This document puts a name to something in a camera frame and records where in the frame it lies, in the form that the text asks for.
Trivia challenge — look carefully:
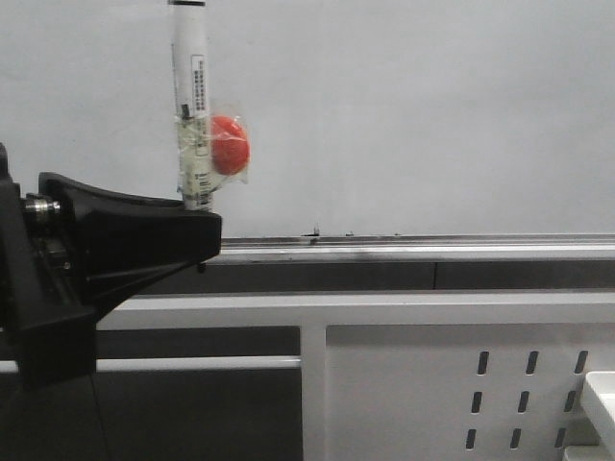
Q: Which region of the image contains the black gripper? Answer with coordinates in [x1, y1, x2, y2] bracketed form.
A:
[1, 148, 222, 390]

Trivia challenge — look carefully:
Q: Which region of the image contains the red round magnet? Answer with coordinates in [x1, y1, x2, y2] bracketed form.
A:
[210, 115, 250, 176]

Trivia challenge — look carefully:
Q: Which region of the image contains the white marker pen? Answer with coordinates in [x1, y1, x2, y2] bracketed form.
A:
[168, 1, 212, 211]

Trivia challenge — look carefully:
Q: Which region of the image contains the white plastic bin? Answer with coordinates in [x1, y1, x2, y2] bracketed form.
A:
[562, 371, 614, 460]

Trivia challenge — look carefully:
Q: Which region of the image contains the white whiteboard with aluminium frame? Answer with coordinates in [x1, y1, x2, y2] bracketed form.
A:
[1, 1, 614, 259]

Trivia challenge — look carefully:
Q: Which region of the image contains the white metal pegboard frame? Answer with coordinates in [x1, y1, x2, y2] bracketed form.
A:
[0, 290, 615, 461]

